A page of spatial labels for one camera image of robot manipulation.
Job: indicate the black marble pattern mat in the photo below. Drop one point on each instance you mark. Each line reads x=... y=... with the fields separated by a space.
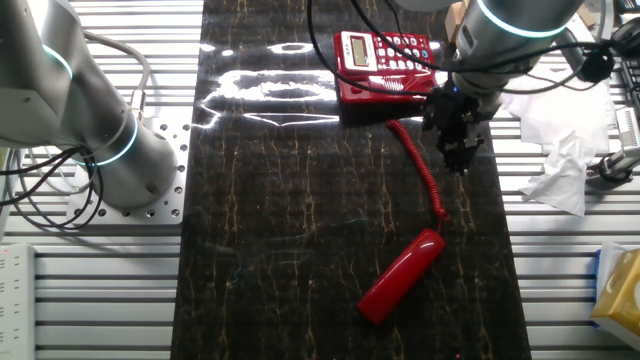
x=300 y=200

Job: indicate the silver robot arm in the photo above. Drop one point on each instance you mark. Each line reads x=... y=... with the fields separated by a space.
x=45 y=85

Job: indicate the silver robot mounting plate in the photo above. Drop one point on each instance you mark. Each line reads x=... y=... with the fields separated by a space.
x=170 y=200

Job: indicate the yellow tissue box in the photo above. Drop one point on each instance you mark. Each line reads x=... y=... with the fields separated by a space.
x=622 y=295

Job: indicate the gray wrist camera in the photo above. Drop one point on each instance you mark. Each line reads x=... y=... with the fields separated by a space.
x=575 y=45

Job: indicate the small silver camera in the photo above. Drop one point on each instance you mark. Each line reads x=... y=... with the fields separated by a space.
x=620 y=162

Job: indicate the black computer mouse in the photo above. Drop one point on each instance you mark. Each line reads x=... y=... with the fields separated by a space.
x=627 y=37

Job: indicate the white power strip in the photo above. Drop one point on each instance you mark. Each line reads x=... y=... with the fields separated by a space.
x=17 y=300

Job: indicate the blue white tissue pack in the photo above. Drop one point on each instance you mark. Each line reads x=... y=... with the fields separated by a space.
x=596 y=280

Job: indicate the red telephone base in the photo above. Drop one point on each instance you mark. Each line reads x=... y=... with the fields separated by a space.
x=412 y=80

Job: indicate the white flat tissue paper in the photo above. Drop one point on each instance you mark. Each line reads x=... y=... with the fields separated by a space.
x=550 y=115

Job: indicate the black keyboard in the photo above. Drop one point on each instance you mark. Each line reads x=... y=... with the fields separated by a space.
x=632 y=80

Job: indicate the white tissue sheet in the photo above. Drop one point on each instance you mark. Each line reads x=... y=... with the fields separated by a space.
x=607 y=262

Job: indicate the silver ribbed camera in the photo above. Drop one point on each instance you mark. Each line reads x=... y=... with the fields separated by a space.
x=629 y=127

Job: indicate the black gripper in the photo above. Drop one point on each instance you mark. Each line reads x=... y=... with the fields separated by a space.
x=457 y=112

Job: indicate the red telephone handset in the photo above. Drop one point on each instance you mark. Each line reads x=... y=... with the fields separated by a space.
x=400 y=277

